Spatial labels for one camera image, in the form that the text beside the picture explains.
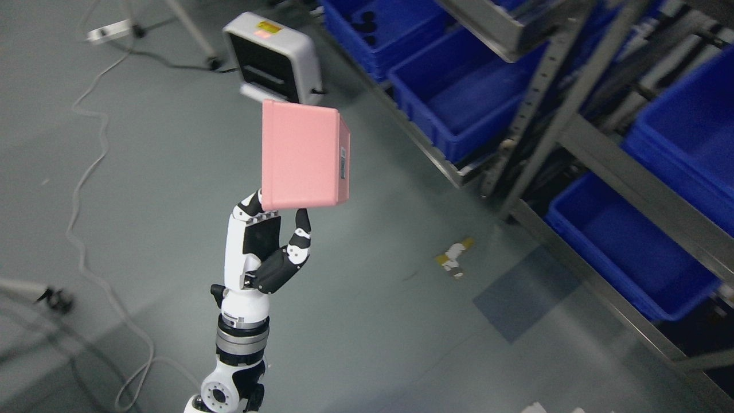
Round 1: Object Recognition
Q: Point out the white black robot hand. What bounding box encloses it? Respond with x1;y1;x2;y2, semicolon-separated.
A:
219;190;311;326

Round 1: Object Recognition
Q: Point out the pink plastic storage box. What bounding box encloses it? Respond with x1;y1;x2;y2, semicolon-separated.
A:
260;99;351;210

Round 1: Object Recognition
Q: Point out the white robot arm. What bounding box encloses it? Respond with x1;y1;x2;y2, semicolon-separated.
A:
184;190;311;412

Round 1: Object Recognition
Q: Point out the white grey box device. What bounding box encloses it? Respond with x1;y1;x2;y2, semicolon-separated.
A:
222;11;325;105

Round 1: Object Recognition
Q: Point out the blue shelf bin top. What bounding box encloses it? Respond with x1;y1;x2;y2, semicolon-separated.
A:
320;1;454;83

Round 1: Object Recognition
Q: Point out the blue shelf bin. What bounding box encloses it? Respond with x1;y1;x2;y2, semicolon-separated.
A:
544;173;721;321
320;1;454;83
622;47;733;235
388;28;547;163

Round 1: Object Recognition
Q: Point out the blue shelf bin middle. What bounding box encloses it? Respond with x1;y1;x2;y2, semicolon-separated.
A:
388;28;547;163

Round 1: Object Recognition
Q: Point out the grey metal shelf rack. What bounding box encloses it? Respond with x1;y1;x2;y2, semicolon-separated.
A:
321;0;734;413

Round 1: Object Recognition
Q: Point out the blue shelf bin lower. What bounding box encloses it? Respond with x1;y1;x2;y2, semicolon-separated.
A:
544;173;721;321

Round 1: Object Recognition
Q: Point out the blue shelf bin right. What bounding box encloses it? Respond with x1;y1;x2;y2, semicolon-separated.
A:
622;47;733;235

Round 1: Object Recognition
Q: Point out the crumpled paper scrap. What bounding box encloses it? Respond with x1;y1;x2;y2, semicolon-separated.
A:
434;237;475;279

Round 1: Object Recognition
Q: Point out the white power strip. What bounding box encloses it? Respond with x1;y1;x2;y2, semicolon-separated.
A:
85;19;136;45

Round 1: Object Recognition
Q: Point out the white cable on floor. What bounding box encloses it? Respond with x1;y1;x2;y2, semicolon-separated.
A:
64;40;201;411

